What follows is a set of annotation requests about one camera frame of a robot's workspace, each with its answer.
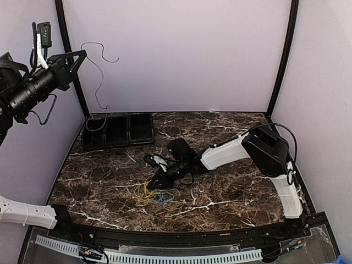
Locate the right black frame post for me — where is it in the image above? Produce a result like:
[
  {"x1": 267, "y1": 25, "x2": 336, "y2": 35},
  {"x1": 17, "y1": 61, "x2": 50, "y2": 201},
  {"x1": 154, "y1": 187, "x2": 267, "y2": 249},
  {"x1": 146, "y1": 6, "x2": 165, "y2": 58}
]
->
[{"x1": 266, "y1": 0, "x2": 299, "y2": 120}]

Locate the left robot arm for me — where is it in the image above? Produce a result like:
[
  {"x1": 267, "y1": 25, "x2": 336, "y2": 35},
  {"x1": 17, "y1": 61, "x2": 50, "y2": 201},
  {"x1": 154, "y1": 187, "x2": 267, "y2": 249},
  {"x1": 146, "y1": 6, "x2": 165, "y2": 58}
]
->
[{"x1": 1, "y1": 50, "x2": 87, "y2": 240}]

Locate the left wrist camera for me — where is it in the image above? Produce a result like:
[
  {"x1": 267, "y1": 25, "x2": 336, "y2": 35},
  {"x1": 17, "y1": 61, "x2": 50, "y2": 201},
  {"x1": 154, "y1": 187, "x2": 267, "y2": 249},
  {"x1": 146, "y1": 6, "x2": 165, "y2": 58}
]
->
[{"x1": 30, "y1": 21, "x2": 52, "y2": 69}]

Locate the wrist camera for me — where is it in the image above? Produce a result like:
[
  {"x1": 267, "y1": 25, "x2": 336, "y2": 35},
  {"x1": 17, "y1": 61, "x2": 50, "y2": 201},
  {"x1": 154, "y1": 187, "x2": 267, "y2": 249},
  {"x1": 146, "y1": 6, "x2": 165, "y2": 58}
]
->
[
  {"x1": 143, "y1": 154, "x2": 172, "y2": 172},
  {"x1": 30, "y1": 21, "x2": 52, "y2": 69}
]

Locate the black front rail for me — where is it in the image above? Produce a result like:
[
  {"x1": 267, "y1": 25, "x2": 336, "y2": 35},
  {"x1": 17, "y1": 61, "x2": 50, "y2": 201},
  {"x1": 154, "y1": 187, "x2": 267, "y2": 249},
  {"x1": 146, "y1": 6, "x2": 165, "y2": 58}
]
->
[{"x1": 49, "y1": 222, "x2": 304, "y2": 248}]

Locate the yellow cable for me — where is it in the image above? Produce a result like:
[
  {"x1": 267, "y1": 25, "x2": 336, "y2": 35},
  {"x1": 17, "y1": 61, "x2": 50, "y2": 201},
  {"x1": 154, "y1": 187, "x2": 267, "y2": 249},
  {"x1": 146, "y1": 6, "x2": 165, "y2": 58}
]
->
[{"x1": 133, "y1": 175, "x2": 186, "y2": 212}]

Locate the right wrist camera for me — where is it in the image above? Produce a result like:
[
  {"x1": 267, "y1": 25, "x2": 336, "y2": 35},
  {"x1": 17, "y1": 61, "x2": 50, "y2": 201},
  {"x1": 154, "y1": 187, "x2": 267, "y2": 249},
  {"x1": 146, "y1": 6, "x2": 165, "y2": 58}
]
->
[{"x1": 143, "y1": 154, "x2": 172, "y2": 172}]

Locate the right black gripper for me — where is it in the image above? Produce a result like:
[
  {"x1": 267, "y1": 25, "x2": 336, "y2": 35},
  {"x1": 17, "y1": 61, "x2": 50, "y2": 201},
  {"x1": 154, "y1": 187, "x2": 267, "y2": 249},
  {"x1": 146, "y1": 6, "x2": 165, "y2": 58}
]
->
[{"x1": 147, "y1": 158, "x2": 188, "y2": 189}]

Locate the left black frame post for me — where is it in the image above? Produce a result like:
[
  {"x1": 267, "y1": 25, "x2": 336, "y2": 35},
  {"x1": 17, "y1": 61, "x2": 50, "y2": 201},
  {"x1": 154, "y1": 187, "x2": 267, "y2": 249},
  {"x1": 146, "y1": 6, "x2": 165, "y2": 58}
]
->
[{"x1": 54, "y1": 0, "x2": 90, "y2": 115}]

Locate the blue cable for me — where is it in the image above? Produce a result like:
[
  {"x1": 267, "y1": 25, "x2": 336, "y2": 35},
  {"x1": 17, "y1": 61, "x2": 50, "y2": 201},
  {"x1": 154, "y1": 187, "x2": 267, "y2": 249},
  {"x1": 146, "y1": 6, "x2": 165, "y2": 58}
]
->
[{"x1": 152, "y1": 188, "x2": 176, "y2": 206}]

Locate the black three-compartment tray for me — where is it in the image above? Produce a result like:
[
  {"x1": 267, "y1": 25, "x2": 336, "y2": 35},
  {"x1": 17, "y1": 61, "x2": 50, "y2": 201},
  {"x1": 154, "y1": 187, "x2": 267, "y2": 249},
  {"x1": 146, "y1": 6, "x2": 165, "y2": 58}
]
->
[{"x1": 81, "y1": 113, "x2": 155, "y2": 151}]

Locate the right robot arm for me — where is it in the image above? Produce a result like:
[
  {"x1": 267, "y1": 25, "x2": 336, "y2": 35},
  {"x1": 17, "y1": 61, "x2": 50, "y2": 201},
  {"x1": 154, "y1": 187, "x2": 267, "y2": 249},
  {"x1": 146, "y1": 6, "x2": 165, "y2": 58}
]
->
[{"x1": 144, "y1": 123, "x2": 303, "y2": 239}]

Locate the white slotted cable duct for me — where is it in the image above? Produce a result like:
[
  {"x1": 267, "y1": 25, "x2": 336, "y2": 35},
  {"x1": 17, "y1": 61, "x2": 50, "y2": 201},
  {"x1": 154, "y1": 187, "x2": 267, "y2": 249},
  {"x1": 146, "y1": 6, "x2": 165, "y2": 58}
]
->
[{"x1": 35, "y1": 235, "x2": 263, "y2": 263}]

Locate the black frame post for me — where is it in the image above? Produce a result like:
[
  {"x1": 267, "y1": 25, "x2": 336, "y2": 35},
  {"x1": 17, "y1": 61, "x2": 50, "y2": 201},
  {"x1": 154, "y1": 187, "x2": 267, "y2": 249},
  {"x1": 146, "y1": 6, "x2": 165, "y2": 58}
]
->
[
  {"x1": 54, "y1": 0, "x2": 90, "y2": 115},
  {"x1": 266, "y1": 0, "x2": 299, "y2": 120}
]

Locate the blue object at corner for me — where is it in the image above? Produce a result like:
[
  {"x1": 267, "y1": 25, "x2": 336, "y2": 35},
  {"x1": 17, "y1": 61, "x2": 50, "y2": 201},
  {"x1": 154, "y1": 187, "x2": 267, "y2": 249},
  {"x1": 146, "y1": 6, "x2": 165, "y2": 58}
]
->
[{"x1": 335, "y1": 255, "x2": 351, "y2": 264}]

